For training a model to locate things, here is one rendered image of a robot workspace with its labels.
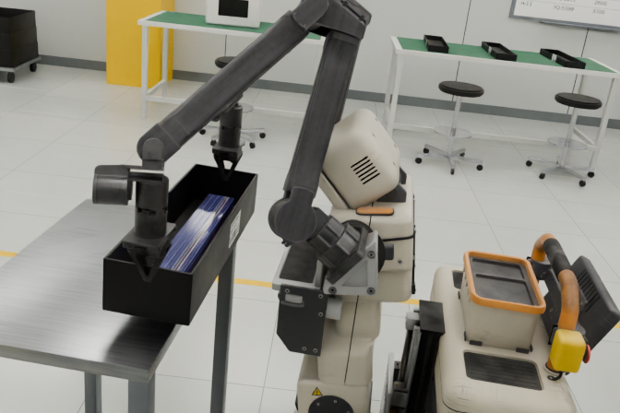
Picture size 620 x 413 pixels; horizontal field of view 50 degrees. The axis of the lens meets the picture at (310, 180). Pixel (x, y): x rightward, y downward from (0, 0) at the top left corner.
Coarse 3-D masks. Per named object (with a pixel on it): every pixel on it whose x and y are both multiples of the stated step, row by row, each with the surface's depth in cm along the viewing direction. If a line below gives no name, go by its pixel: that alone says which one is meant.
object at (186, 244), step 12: (204, 204) 168; (216, 204) 168; (228, 204) 169; (192, 216) 160; (204, 216) 161; (216, 216) 162; (192, 228) 154; (204, 228) 155; (216, 228) 158; (180, 240) 147; (192, 240) 148; (204, 240) 149; (168, 252) 141; (180, 252) 142; (192, 252) 143; (204, 252) 150; (168, 264) 137; (180, 264) 137; (192, 264) 140
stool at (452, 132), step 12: (444, 84) 494; (456, 84) 499; (468, 84) 504; (468, 96) 484; (480, 96) 490; (456, 108) 501; (456, 120) 504; (444, 132) 504; (456, 132) 507; (468, 132) 511; (420, 156) 508; (432, 156) 511; (444, 156) 513; (456, 156) 513; (480, 168) 509
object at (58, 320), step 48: (48, 240) 164; (96, 240) 167; (0, 288) 142; (48, 288) 144; (96, 288) 146; (0, 336) 126; (48, 336) 128; (96, 336) 129; (144, 336) 131; (96, 384) 208; (144, 384) 123
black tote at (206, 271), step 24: (192, 168) 172; (216, 168) 175; (192, 192) 175; (216, 192) 177; (240, 192) 176; (168, 216) 157; (240, 216) 158; (216, 240) 136; (120, 264) 122; (216, 264) 140; (120, 288) 124; (144, 288) 123; (168, 288) 122; (192, 288) 122; (120, 312) 126; (144, 312) 125; (168, 312) 124; (192, 312) 125
